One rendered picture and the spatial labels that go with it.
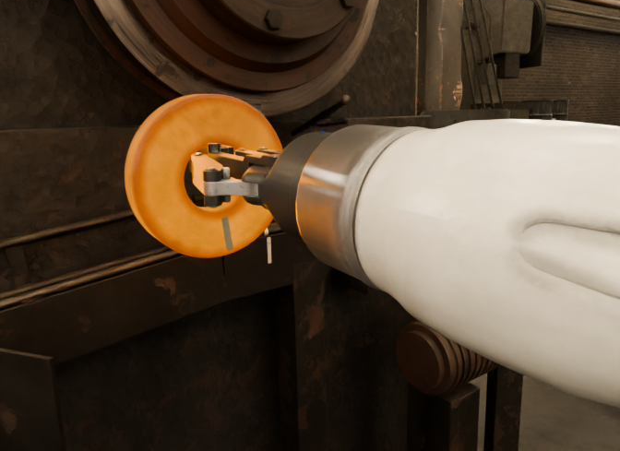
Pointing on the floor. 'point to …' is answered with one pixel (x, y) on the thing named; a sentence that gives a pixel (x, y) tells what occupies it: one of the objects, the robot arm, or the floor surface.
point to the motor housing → (440, 389)
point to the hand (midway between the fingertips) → (210, 160)
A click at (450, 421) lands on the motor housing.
